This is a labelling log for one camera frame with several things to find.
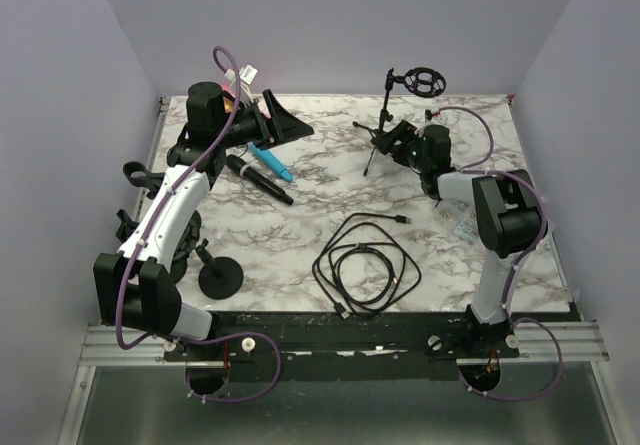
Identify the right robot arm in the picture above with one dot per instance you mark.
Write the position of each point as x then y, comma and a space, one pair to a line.
510, 217

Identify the shock mount mic stand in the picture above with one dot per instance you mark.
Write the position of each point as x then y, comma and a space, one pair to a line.
219, 277

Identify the black condenser microphone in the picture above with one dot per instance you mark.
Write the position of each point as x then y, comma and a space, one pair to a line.
242, 169

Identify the tall black mic stand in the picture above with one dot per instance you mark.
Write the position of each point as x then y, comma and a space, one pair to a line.
140, 176

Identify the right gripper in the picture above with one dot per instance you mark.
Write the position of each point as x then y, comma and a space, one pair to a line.
404, 132

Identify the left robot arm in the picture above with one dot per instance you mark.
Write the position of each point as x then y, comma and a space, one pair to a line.
134, 287

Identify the blue microphone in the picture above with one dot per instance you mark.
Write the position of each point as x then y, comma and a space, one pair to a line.
268, 159

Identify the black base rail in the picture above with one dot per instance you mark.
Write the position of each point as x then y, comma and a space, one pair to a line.
322, 346

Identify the gold microphone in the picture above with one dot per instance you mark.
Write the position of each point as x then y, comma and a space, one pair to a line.
228, 104

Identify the clear plastic parts box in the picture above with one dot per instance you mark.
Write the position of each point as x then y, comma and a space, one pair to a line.
459, 218

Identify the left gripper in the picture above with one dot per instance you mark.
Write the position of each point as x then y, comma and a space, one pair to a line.
280, 128

